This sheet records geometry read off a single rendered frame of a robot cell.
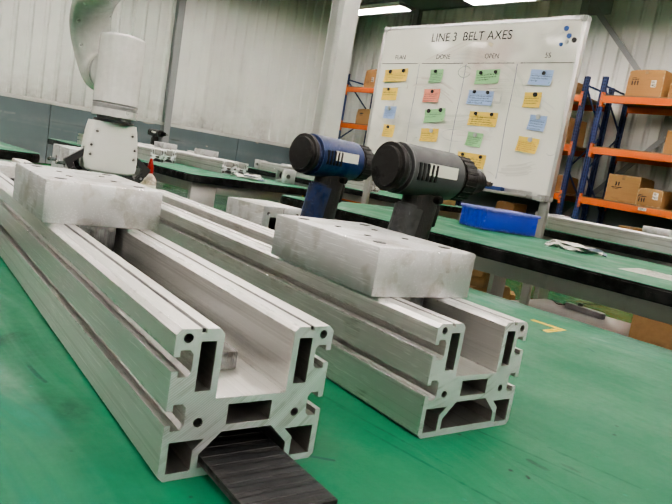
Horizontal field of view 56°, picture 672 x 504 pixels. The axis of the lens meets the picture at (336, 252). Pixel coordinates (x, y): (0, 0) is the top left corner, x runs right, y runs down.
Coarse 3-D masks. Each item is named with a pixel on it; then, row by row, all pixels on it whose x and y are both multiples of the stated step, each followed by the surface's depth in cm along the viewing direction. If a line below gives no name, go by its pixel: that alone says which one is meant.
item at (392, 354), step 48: (192, 240) 78; (240, 240) 68; (288, 288) 59; (336, 288) 53; (336, 336) 55; (384, 336) 48; (432, 336) 44; (480, 336) 50; (384, 384) 48; (432, 384) 45; (480, 384) 49; (432, 432) 46
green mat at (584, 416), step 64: (0, 256) 79; (0, 320) 55; (0, 384) 42; (64, 384) 44; (512, 384) 61; (576, 384) 65; (640, 384) 69; (0, 448) 34; (64, 448) 35; (128, 448) 37; (320, 448) 41; (384, 448) 42; (448, 448) 44; (512, 448) 46; (576, 448) 48; (640, 448) 50
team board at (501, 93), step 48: (384, 48) 439; (432, 48) 408; (480, 48) 381; (528, 48) 357; (576, 48) 336; (384, 96) 438; (432, 96) 407; (480, 96) 380; (528, 96) 356; (432, 144) 406; (480, 144) 378; (528, 144) 355; (528, 192) 354; (528, 288) 356
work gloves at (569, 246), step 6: (234, 174) 395; (240, 174) 398; (246, 174) 397; (258, 180) 386; (264, 180) 392; (552, 240) 256; (558, 240) 256; (564, 246) 250; (570, 246) 251; (576, 246) 248; (582, 246) 248; (588, 252) 246; (594, 252) 245; (600, 252) 246
